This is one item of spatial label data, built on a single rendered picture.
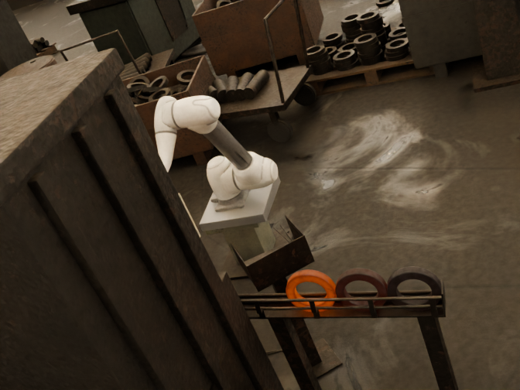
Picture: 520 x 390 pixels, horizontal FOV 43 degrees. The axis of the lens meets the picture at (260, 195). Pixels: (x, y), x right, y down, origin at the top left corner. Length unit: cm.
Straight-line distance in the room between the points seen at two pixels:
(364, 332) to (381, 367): 24
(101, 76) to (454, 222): 233
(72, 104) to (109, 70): 22
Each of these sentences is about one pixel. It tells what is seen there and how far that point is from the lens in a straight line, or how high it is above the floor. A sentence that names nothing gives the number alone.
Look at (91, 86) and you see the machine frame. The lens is 178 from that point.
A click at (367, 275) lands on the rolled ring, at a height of 73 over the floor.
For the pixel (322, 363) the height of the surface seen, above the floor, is 1.
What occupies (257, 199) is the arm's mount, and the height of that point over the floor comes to 41.
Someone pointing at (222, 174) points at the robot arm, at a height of 63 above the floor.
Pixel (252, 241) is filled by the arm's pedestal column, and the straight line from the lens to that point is 371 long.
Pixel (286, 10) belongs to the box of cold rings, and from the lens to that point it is 614.
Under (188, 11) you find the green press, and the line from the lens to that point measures 827.
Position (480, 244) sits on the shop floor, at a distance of 348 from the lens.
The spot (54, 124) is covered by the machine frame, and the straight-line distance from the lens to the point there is 162.
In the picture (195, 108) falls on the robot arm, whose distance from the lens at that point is 299.
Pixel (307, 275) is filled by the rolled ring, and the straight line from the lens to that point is 234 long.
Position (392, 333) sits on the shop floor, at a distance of 313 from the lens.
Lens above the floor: 219
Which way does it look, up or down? 29 degrees down
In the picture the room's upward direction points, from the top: 23 degrees counter-clockwise
